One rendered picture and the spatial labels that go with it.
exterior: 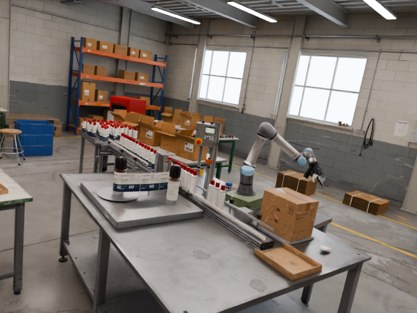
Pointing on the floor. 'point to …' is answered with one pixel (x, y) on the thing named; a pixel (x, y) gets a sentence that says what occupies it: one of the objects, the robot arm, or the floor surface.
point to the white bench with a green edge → (15, 190)
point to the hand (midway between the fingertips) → (318, 184)
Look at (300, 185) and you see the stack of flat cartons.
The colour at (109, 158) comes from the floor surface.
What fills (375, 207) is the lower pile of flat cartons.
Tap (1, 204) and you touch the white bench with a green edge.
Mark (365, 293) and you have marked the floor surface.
